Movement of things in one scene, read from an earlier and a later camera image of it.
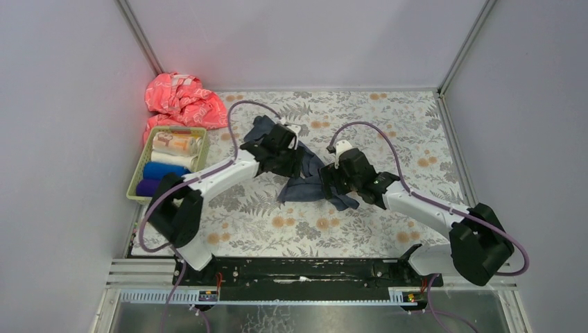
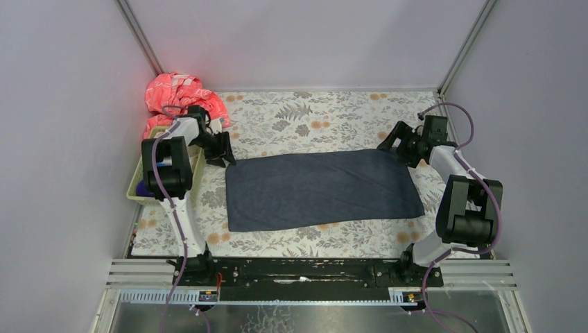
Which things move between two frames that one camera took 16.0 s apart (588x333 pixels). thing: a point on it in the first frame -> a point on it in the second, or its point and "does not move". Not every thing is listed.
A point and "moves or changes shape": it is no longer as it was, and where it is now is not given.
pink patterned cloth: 176,100 does not move
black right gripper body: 337,182 -> 403,143
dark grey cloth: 306,186 moves or changes shape
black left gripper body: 285,162 -> 216,146
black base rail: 304,278 does not move
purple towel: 146,187 does not move
